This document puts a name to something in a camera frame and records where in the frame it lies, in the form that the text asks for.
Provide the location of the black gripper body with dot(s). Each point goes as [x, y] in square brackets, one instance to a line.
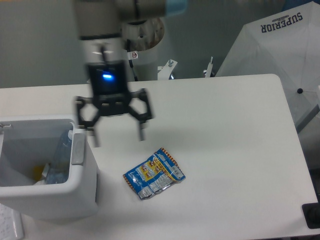
[111, 95]

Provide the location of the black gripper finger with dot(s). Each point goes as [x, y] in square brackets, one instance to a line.
[139, 107]
[87, 115]

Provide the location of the crushed clear plastic bottle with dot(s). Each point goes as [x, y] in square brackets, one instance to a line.
[58, 172]

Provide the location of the white plastic trash can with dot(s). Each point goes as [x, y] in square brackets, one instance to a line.
[30, 140]

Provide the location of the yellow and white trash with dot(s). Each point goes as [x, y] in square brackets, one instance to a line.
[40, 173]

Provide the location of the blue snack wrapper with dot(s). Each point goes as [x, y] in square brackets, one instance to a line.
[153, 176]

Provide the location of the white Superior umbrella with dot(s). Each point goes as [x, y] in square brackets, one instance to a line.
[286, 44]

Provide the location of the black device at table edge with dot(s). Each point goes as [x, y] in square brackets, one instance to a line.
[311, 212]

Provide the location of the white metal frame bracket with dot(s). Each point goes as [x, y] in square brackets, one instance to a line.
[165, 72]

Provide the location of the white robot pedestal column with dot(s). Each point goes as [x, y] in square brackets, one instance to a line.
[141, 41]

